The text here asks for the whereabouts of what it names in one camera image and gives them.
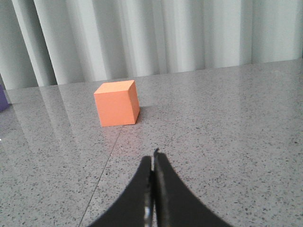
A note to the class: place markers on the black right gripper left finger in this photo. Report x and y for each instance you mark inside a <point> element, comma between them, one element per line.
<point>134,207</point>

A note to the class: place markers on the pale green curtain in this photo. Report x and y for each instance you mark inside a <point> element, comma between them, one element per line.
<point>54,42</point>

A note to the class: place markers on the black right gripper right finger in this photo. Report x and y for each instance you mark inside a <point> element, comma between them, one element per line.
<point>175,204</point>

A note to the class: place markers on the orange foam cube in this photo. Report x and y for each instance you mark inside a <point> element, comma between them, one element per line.
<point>117,103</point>

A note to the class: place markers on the purple foam cube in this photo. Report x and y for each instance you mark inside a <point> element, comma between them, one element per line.
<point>3,100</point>

